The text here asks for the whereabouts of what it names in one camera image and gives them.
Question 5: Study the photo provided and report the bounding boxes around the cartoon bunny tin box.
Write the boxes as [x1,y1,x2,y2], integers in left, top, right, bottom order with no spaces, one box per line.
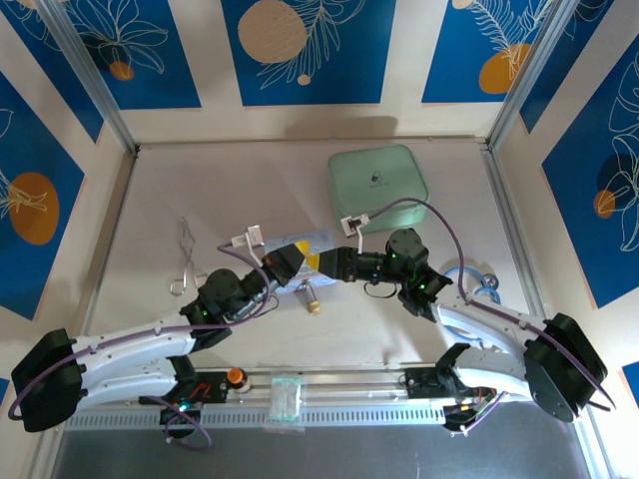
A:
[263,228,336,291]

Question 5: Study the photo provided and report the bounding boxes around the small brown bottle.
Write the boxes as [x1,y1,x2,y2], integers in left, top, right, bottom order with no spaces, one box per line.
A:
[298,280,321,316]

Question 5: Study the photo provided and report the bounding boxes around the silver metal tongs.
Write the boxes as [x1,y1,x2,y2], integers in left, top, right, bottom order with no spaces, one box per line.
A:
[169,215,208,296]

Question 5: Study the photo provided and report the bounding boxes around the mint green zip case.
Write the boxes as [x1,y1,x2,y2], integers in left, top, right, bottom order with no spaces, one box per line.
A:
[326,144,431,235]

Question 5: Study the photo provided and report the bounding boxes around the clear plastic bag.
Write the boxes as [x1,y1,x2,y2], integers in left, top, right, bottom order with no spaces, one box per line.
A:
[264,376,307,434]

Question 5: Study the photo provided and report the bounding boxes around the black key ring loop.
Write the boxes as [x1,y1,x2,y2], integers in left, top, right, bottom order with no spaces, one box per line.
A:
[362,280,399,300]

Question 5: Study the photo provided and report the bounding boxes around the light blue ring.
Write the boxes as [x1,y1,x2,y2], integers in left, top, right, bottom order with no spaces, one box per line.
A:
[442,265,486,300]

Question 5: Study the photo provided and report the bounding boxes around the light blue cord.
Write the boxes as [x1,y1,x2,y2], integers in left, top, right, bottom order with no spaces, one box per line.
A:
[441,316,483,351]

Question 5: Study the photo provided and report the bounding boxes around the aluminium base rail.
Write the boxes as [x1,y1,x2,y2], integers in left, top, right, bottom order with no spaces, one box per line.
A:
[63,367,505,433]

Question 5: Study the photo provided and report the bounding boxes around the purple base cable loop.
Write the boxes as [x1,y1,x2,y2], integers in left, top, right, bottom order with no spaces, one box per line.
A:
[162,409,213,451]

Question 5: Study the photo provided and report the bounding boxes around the aluminium frame post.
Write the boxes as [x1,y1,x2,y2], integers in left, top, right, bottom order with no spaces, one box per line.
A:
[486,0,575,147]
[38,0,139,154]

